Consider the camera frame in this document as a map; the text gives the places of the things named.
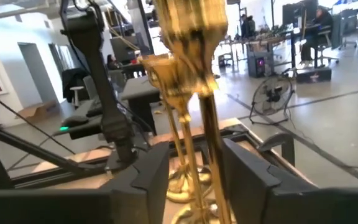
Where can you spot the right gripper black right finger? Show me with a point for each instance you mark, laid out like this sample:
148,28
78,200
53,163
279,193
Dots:
259,193

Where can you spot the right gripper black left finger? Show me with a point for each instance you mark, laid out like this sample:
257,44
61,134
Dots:
141,193

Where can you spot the gold candlestick holder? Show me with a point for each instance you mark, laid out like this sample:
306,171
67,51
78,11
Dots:
169,74
191,31

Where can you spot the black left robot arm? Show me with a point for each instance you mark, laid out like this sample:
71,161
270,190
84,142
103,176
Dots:
95,62

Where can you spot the grey curved plastic part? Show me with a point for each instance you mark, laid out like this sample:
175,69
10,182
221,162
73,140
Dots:
275,140

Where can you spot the black keyboard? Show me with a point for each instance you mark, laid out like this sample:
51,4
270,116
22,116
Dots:
94,109

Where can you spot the black computer mouse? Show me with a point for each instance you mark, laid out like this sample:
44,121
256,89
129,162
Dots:
75,120

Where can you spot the black floor fan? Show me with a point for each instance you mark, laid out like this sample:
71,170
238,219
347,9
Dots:
272,95

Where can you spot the grey office desk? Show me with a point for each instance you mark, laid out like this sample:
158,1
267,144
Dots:
138,90

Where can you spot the white stool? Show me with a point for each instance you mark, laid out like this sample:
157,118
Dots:
76,93

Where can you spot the black computer tower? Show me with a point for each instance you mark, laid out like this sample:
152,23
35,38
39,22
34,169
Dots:
259,65

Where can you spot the low black box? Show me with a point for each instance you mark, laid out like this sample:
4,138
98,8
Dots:
314,75

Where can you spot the person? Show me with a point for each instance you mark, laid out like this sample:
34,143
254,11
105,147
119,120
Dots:
248,26
319,28
112,63

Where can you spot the black jacket on chair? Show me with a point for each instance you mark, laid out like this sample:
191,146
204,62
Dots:
73,79

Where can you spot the brown cardboard box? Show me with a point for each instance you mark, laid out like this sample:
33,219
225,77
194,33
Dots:
37,110

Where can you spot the dark desk monitor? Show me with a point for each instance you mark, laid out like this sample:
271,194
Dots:
300,12

